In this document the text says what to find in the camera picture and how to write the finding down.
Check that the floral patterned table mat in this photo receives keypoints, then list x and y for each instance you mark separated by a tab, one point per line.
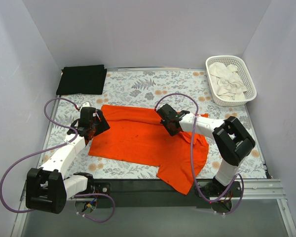
183	90

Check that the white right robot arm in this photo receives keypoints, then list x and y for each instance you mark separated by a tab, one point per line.
231	137

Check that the aluminium table frame rail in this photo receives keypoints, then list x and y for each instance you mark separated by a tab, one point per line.
255	189

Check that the orange t-shirt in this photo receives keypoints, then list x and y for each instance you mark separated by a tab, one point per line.
136	136

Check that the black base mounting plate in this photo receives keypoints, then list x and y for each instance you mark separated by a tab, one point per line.
156	193

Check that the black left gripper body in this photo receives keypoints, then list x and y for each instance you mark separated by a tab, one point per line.
100	122

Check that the crumpled white t-shirt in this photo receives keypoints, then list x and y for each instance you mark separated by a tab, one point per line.
227	83

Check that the white perforated plastic basket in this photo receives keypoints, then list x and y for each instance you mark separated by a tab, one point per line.
244	74

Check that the folded black t-shirt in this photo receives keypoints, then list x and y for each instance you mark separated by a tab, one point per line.
88	80

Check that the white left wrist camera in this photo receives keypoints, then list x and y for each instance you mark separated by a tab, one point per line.
85	104

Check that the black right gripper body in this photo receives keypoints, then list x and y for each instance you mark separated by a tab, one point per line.
166	119

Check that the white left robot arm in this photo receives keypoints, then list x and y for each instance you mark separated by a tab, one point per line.
47	189

